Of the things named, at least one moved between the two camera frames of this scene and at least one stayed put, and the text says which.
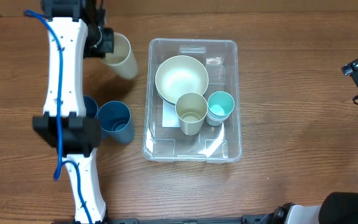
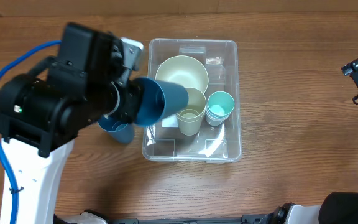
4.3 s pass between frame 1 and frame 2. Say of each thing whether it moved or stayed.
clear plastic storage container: stayed
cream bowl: stayed
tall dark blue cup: moved
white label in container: stayed
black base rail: stayed
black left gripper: moved
